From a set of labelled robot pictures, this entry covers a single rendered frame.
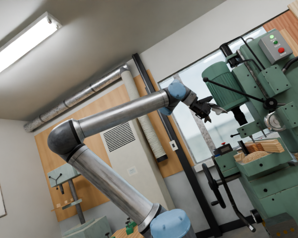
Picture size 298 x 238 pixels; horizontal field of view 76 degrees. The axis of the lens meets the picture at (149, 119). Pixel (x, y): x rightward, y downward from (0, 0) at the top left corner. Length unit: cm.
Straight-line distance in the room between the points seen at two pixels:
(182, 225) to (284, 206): 59
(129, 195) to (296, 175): 80
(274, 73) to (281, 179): 55
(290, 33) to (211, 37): 91
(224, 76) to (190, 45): 171
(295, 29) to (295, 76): 168
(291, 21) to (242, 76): 181
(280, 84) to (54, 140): 114
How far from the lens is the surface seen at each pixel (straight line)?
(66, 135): 82
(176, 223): 76
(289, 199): 120
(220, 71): 133
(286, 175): 118
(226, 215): 280
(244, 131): 132
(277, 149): 102
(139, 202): 92
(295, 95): 135
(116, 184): 91
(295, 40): 294
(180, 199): 279
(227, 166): 128
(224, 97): 129
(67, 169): 295
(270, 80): 124
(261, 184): 116
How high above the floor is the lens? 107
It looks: 13 degrees up
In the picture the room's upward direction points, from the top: 24 degrees counter-clockwise
